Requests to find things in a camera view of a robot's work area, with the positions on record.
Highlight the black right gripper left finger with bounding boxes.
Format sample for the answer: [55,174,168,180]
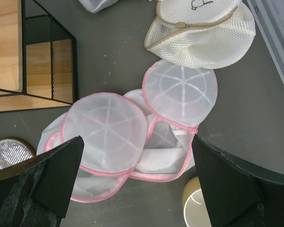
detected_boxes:
[0,136,83,227]

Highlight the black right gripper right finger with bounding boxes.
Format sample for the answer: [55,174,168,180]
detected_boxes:
[192,136,284,227]

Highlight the blue zipper white mesh bag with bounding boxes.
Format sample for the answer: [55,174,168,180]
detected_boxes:
[79,0,118,13]

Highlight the pink trimmed mesh laundry bag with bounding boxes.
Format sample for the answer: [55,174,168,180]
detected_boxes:
[37,60,218,203]

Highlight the beige trimmed cream mesh bag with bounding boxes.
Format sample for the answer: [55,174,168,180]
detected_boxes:
[144,0,256,69]

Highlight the yellow ceramic mug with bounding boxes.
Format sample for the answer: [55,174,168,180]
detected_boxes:
[182,176,211,227]

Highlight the silver round insulated pad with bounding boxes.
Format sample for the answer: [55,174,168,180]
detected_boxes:
[0,138,36,170]

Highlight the black wire wooden shelf rack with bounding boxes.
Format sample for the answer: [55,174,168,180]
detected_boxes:
[0,0,78,112]

